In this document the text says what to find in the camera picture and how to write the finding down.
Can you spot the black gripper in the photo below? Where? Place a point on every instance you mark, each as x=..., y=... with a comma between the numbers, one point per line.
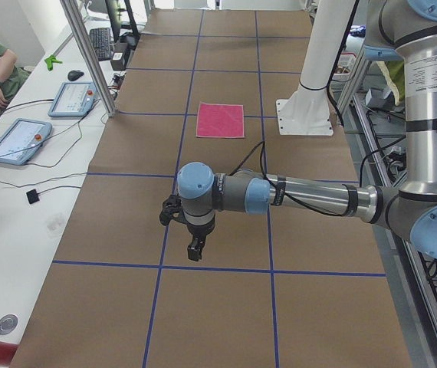
x=198, y=231

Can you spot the pink towel with grey edge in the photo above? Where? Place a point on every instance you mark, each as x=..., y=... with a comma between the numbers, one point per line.
x=215, y=120

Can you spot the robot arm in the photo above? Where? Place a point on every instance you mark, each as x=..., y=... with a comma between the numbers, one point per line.
x=395, y=29

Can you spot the small black square device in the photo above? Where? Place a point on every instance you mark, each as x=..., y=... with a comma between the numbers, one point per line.
x=32, y=196

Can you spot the far teach pendant tablet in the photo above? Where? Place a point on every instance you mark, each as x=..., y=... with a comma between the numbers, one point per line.
x=74, y=99

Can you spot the teach pendant tablet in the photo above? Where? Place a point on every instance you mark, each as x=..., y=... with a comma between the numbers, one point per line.
x=74, y=99
x=22, y=140

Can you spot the black box with label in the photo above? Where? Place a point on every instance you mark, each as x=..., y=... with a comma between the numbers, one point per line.
x=121, y=55

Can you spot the near teach pendant tablet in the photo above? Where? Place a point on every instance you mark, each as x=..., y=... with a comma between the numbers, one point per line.
x=22, y=140

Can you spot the round silver tape dispenser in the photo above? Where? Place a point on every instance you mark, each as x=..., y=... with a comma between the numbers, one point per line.
x=8, y=324

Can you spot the black computer mouse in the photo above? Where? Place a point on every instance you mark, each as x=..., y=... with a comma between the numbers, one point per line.
x=74, y=75

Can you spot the black keyboard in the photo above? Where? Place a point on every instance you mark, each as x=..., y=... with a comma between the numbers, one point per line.
x=100, y=40

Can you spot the black monitor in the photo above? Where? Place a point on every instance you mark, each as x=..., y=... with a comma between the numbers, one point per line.
x=122, y=22

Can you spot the green clamp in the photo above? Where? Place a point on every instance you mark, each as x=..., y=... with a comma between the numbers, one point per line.
x=50, y=61

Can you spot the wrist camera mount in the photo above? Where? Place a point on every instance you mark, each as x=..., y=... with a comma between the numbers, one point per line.
x=172, y=210

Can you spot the white camera mast with base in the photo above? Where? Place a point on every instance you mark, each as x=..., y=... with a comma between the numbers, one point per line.
x=307, y=112

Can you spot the aluminium side frame rail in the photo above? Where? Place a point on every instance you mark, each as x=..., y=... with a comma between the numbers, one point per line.
x=399, y=158

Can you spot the aluminium frame post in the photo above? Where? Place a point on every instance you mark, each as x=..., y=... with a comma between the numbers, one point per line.
x=81, y=37

